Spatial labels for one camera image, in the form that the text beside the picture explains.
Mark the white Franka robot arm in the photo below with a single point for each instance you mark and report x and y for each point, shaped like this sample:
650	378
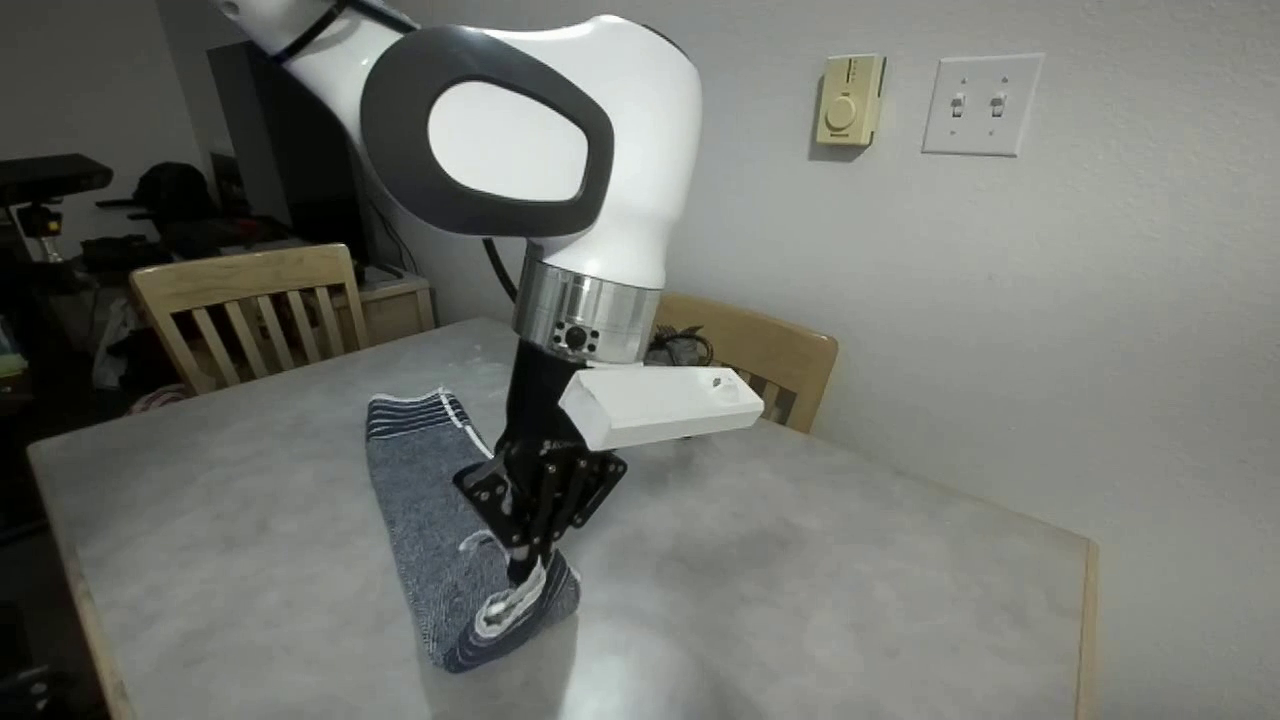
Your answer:
535	145

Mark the black upright panel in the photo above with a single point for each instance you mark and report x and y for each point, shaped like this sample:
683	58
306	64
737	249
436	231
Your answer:
294	162

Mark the wooden slat-back chair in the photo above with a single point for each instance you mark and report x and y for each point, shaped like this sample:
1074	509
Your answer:
247	275

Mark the beige wall thermostat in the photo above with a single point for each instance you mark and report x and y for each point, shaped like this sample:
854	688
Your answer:
851	101

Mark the blue grey striped towel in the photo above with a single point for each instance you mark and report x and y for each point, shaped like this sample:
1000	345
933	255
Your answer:
424	532

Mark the wooden chair with cutout back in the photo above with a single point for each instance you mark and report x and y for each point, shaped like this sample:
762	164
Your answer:
788	358

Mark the white double light switch plate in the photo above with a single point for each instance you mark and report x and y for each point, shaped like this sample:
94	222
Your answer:
985	107

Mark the black padded armrest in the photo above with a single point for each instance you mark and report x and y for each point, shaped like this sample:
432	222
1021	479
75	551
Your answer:
46	175

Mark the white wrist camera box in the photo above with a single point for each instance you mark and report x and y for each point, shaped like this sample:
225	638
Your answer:
661	404

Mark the small beige cabinet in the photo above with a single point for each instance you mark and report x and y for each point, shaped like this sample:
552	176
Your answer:
392	310

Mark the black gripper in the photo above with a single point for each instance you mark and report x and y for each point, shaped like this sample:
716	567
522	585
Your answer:
540	443

